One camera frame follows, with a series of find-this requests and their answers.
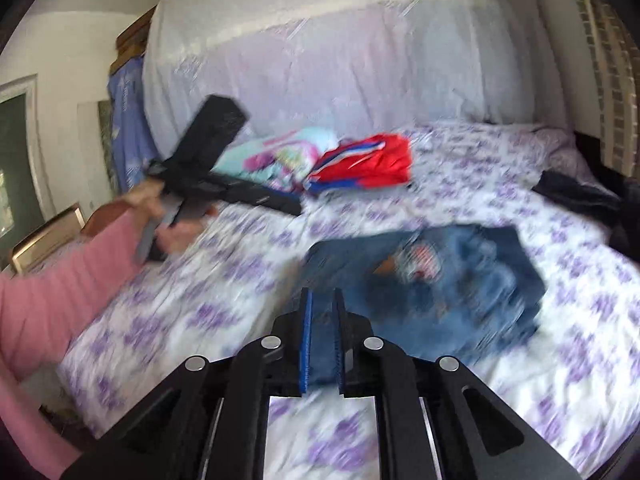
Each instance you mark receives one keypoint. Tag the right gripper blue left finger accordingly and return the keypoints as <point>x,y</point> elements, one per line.
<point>305,319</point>

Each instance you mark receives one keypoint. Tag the purple floral bed sheet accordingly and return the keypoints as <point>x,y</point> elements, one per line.
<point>576,381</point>

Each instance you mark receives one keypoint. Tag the left pink sleeve forearm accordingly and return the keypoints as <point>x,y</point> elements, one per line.
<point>41,314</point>

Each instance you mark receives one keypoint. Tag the floral turquoise folded blanket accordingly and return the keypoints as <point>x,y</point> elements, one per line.
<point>281,162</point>

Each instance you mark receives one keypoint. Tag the dark folded garment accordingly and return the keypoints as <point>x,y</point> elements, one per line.
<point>620,214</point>

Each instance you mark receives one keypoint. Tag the blue denim jeans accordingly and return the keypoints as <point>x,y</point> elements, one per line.
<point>462,290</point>

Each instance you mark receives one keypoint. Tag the beige checkered curtain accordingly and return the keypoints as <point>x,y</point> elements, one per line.
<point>615,61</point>

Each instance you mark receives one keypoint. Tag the left hand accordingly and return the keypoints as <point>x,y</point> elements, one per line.
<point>144,202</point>

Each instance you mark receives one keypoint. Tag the red blue folded garment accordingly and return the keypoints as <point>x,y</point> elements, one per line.
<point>380,161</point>

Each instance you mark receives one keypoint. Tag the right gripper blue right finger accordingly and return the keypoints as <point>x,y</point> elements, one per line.
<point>338,310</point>

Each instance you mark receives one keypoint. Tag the gold framed chair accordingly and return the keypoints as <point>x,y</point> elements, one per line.
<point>42,243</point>

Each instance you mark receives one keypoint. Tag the blue hanging cloth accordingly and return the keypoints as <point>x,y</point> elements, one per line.
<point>133,147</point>

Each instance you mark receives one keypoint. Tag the white covered headboard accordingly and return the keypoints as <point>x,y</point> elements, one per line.
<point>356,67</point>

